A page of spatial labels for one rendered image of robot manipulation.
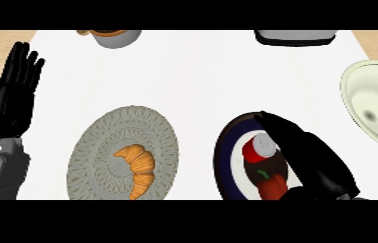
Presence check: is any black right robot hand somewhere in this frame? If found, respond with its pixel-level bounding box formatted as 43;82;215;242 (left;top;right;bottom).
253;110;362;201

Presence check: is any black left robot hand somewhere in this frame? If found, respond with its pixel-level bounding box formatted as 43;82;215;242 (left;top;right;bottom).
0;41;48;140

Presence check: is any red can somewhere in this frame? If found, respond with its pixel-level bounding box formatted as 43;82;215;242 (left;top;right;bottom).
241;132;281;164

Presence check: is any dark blue rimmed plate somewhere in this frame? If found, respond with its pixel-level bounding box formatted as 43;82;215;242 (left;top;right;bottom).
213;111;303;201

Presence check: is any pale green bowl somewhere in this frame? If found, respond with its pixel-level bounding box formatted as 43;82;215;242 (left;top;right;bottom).
339;60;378;145

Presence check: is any grey patterned plate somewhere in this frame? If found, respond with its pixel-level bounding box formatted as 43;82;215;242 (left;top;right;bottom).
67;105;181;201

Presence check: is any red bell pepper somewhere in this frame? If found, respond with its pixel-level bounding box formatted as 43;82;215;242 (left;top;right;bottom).
256;169;290;201

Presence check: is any orange croissant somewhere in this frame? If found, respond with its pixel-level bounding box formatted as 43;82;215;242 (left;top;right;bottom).
113;144;157;201

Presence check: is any grey and black appliance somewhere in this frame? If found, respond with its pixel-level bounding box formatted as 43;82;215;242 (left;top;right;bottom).
253;29;339;48

